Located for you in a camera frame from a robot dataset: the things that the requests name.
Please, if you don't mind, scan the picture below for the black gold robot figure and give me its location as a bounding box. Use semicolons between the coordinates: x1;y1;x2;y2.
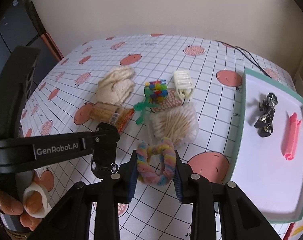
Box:
254;92;278;138

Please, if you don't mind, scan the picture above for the pastel fuzzy twisted ring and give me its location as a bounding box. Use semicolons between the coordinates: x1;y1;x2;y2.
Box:
136;136;178;186

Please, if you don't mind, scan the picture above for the left hand with white ring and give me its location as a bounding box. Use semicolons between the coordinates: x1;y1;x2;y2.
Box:
0;169;52;231

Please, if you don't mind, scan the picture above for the white tray with green rim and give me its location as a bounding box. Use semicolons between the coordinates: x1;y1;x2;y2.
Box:
225;68;303;223

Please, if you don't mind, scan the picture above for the packaged biscuit roll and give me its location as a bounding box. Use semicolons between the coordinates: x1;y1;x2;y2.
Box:
89;102;135;132

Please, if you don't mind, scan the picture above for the crumpled cream cloth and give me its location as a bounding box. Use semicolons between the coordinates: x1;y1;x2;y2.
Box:
96;66;135;106

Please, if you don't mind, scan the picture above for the pomegranate print grid bedsheet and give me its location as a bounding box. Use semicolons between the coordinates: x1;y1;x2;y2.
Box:
21;34;296;239

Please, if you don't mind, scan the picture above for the cream plastic toy chair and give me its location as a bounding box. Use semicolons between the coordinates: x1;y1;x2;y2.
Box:
173;70;194;100

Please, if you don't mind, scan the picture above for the colourful flower toy green stem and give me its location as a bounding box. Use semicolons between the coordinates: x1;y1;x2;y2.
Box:
134;79;168;125

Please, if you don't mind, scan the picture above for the black thin cable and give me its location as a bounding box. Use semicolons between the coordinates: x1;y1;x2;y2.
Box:
235;45;274;77

